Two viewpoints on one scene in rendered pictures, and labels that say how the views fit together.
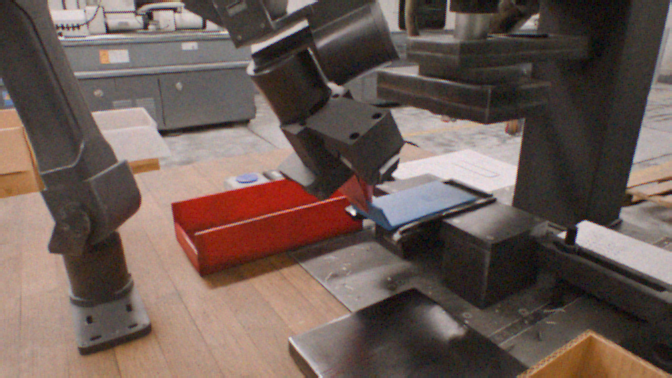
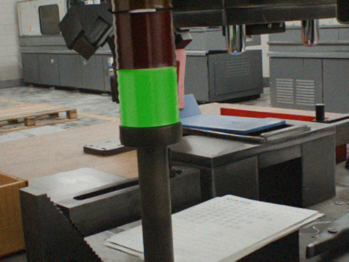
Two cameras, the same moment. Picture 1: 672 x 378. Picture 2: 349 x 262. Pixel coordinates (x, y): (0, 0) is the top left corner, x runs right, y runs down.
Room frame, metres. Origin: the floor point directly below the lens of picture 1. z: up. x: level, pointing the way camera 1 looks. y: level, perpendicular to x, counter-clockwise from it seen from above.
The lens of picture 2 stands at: (0.36, -0.79, 1.11)
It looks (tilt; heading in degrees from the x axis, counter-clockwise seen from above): 10 degrees down; 83
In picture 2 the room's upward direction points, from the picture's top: 3 degrees counter-clockwise
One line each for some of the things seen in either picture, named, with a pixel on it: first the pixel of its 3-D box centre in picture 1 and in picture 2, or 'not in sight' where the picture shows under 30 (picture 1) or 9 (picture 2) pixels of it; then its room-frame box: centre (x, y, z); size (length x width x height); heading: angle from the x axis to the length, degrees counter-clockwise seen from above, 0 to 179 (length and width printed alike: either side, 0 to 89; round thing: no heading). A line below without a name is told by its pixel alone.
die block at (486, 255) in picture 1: (451, 235); (245, 176); (0.53, -0.14, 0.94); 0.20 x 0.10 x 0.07; 33
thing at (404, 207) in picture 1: (411, 194); (215, 111); (0.51, -0.08, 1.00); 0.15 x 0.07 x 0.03; 124
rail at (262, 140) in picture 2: (457, 217); (217, 143); (0.50, -0.14, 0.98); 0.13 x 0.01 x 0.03; 123
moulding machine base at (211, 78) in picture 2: not in sight; (119, 61); (0.85, 9.22, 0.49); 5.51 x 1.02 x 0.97; 120
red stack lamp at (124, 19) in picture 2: not in sight; (144, 39); (0.40, -0.40, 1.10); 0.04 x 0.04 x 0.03
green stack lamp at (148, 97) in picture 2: not in sight; (148, 95); (0.40, -0.40, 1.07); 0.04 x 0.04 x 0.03
